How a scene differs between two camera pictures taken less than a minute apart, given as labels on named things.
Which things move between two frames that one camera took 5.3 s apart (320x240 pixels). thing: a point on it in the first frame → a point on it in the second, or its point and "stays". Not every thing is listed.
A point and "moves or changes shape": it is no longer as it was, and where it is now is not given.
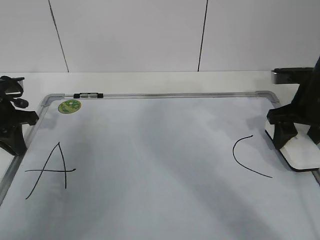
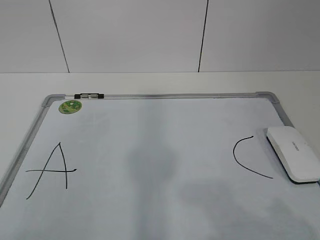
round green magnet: [69, 106] stays
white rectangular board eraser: [302, 153] moves or changes shape
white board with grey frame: [157, 166] stays
